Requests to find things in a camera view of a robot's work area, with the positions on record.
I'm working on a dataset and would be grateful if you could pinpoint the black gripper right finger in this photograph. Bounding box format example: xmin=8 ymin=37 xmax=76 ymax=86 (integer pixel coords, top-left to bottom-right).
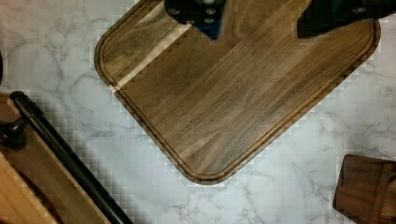
xmin=297 ymin=0 xmax=396 ymax=38

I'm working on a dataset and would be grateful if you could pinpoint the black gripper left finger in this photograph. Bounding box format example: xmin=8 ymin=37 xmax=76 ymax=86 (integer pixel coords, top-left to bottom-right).
xmin=163 ymin=0 xmax=227 ymax=40

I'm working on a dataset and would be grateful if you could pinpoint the wooden drawer box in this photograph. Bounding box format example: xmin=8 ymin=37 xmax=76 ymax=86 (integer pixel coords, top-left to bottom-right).
xmin=0 ymin=92 xmax=113 ymax=224

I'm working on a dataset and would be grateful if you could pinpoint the wooden cutting board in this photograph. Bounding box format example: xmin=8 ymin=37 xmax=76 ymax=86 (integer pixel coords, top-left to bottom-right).
xmin=94 ymin=0 xmax=381 ymax=185

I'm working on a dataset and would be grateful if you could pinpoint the brown wooden utensil holder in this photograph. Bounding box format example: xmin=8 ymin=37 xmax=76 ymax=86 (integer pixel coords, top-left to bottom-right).
xmin=332 ymin=155 xmax=395 ymax=224

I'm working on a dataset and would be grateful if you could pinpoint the black drawer handle bar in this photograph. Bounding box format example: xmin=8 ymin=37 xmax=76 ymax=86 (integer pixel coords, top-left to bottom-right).
xmin=1 ymin=91 xmax=134 ymax=224

